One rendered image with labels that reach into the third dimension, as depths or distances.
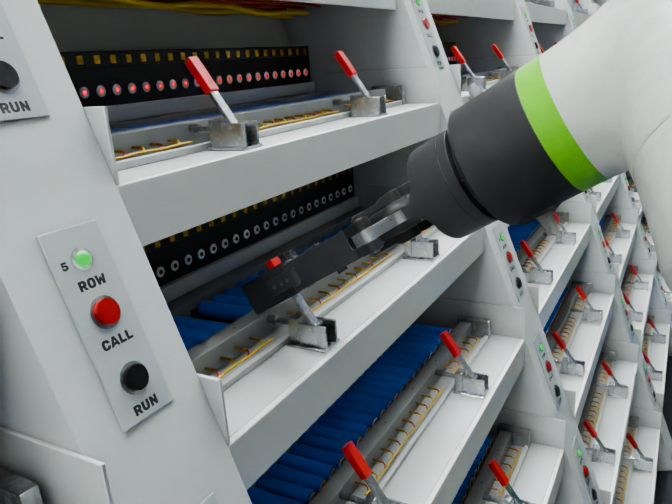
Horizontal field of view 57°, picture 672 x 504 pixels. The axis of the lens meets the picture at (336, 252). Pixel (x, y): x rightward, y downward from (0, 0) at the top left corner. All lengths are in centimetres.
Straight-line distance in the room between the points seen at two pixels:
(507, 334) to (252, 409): 59
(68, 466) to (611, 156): 36
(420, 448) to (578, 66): 47
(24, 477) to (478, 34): 143
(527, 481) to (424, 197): 63
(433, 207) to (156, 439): 23
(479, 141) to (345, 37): 61
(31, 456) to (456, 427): 50
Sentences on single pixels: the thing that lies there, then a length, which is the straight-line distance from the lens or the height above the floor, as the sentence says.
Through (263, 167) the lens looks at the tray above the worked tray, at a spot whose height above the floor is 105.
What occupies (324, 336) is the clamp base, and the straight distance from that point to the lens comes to 55.
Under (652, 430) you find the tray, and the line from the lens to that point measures 183.
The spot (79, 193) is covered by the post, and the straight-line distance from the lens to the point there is 41.
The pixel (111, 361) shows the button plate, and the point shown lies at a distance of 39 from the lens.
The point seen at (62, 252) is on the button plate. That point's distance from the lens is 39.
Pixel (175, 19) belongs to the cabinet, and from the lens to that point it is 86.
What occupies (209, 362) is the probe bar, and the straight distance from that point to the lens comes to 53.
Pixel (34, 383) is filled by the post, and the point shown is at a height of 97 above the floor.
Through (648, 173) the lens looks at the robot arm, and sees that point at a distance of 36.
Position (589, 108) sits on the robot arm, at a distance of 39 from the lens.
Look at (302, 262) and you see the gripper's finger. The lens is 48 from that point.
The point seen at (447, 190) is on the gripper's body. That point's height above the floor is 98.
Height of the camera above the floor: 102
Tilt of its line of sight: 6 degrees down
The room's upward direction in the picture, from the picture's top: 21 degrees counter-clockwise
